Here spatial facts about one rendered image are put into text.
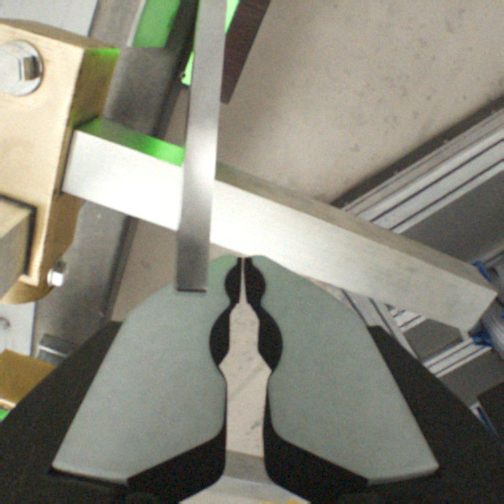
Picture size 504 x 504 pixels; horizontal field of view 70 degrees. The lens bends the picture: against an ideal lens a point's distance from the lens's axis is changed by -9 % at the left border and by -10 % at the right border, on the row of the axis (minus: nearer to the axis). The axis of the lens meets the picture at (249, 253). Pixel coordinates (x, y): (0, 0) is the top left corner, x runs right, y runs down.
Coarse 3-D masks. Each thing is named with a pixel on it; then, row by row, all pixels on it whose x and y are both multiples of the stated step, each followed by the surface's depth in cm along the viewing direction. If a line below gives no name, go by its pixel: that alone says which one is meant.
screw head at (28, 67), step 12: (0, 48) 12; (12, 48) 12; (24, 48) 13; (0, 60) 12; (12, 60) 12; (24, 60) 13; (36, 60) 13; (0, 72) 12; (12, 72) 13; (24, 72) 13; (36, 72) 13; (0, 84) 13; (12, 84) 13; (24, 84) 13; (36, 84) 14
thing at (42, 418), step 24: (96, 336) 8; (72, 360) 8; (96, 360) 8; (48, 384) 7; (72, 384) 7; (24, 408) 6; (48, 408) 6; (72, 408) 7; (0, 432) 6; (24, 432) 6; (48, 432) 6; (0, 456) 5; (24, 456) 6; (48, 456) 6; (0, 480) 5; (24, 480) 5; (48, 480) 5; (72, 480) 5
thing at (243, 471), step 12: (228, 456) 34; (240, 456) 34; (252, 456) 35; (228, 468) 33; (240, 468) 33; (252, 468) 33; (264, 468) 34; (228, 480) 32; (240, 480) 32; (252, 480) 32; (264, 480) 33; (216, 492) 33; (228, 492) 33; (240, 492) 33; (252, 492) 33; (264, 492) 33; (276, 492) 33; (288, 492) 33
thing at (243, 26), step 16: (256, 0) 26; (240, 16) 27; (256, 16) 27; (240, 32) 28; (224, 48) 28; (240, 48) 28; (224, 64) 29; (240, 64) 29; (224, 80) 29; (224, 96) 30
